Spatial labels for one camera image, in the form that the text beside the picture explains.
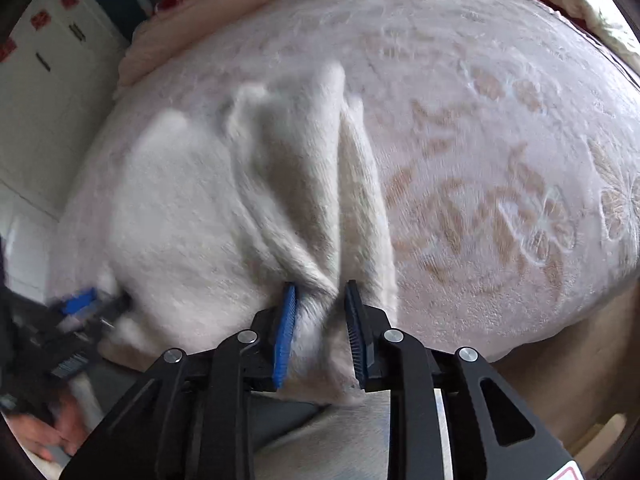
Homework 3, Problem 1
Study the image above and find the white wardrobe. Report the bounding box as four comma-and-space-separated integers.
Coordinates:
0, 0, 131, 311

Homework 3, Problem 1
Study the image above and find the pink duvet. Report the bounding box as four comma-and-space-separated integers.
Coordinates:
114, 0, 468, 102

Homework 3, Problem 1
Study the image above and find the person's left hand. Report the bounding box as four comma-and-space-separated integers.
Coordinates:
10, 395, 88, 463

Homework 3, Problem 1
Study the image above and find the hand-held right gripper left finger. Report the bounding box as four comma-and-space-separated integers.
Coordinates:
60, 282, 301, 480

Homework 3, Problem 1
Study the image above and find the bed with blue headboard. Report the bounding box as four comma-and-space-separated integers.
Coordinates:
47, 0, 640, 441

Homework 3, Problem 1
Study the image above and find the crumpled white cloth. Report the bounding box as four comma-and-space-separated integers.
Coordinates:
550, 0, 640, 61

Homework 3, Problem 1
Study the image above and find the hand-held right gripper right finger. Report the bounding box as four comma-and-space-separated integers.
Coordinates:
344, 280, 587, 480

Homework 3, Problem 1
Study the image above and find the pink butterfly pattern blanket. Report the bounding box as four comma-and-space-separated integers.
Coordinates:
47, 0, 640, 366

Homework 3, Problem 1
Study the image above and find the cream sweater with black hearts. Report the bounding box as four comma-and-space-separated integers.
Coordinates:
97, 60, 401, 408

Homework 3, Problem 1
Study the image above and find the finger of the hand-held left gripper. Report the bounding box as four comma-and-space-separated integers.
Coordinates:
75, 292, 134, 333
47, 286, 101, 320

